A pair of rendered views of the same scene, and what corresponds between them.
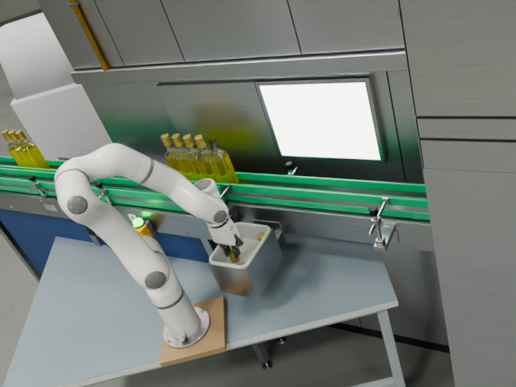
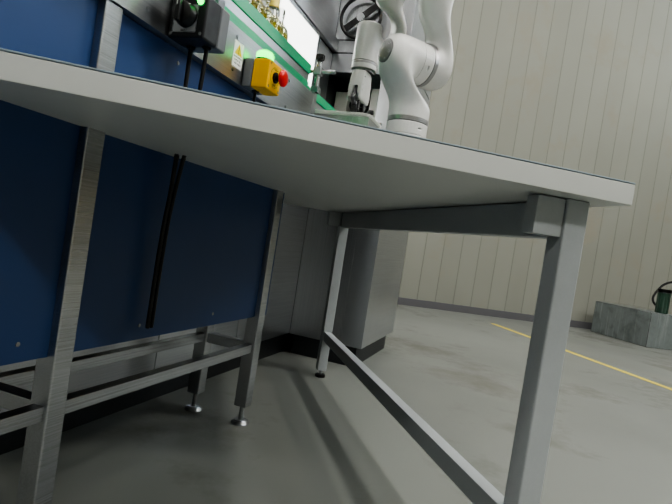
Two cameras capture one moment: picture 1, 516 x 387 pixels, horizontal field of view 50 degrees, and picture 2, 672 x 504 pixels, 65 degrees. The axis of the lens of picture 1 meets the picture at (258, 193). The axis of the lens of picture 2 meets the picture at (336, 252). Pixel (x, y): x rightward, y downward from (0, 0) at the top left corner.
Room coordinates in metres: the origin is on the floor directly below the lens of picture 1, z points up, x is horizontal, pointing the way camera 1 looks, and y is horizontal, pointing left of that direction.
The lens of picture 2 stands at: (2.23, 1.82, 0.60)
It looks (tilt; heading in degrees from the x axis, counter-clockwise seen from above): 1 degrees down; 248
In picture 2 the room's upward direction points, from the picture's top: 9 degrees clockwise
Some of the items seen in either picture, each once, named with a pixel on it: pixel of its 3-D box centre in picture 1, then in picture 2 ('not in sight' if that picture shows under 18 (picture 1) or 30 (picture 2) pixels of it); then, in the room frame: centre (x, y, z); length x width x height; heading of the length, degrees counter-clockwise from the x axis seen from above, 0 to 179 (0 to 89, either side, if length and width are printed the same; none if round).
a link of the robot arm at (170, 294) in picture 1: (153, 269); (405, 80); (1.56, 0.45, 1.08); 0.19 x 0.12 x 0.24; 11
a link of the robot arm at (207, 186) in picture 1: (209, 200); (368, 44); (1.58, 0.16, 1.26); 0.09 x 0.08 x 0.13; 11
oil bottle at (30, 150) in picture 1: (33, 154); not in sight; (2.62, 0.99, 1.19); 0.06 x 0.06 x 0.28; 50
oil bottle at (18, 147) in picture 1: (26, 154); not in sight; (2.66, 1.04, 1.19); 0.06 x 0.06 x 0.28; 50
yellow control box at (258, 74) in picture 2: (142, 231); (262, 78); (1.98, 0.53, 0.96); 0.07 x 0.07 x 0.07; 50
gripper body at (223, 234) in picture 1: (222, 229); (360, 86); (1.58, 0.16, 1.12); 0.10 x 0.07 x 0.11; 49
